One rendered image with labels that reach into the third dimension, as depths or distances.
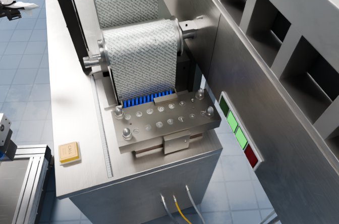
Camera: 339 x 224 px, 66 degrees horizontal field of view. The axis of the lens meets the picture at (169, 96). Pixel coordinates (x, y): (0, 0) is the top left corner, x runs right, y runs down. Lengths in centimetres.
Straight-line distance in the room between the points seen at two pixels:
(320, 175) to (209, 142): 60
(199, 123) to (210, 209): 105
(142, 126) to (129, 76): 19
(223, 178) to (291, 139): 146
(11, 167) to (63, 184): 100
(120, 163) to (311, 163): 71
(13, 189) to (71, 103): 88
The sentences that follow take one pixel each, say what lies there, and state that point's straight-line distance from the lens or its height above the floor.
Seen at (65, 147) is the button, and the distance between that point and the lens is 113.
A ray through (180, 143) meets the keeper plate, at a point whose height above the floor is 97.
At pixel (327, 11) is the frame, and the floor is 164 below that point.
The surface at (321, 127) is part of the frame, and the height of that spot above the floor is 147.
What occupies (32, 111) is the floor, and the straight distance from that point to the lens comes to 253.
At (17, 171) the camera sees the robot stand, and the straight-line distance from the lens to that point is 203.
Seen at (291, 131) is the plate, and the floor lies 140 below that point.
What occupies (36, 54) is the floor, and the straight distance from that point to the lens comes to 301.
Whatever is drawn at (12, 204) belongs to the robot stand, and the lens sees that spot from 195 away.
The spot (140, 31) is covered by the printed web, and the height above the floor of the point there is 131.
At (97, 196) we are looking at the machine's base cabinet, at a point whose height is 78.
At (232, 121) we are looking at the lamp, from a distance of 84.
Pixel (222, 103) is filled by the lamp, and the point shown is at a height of 119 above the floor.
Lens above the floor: 187
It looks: 53 degrees down
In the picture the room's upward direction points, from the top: 2 degrees clockwise
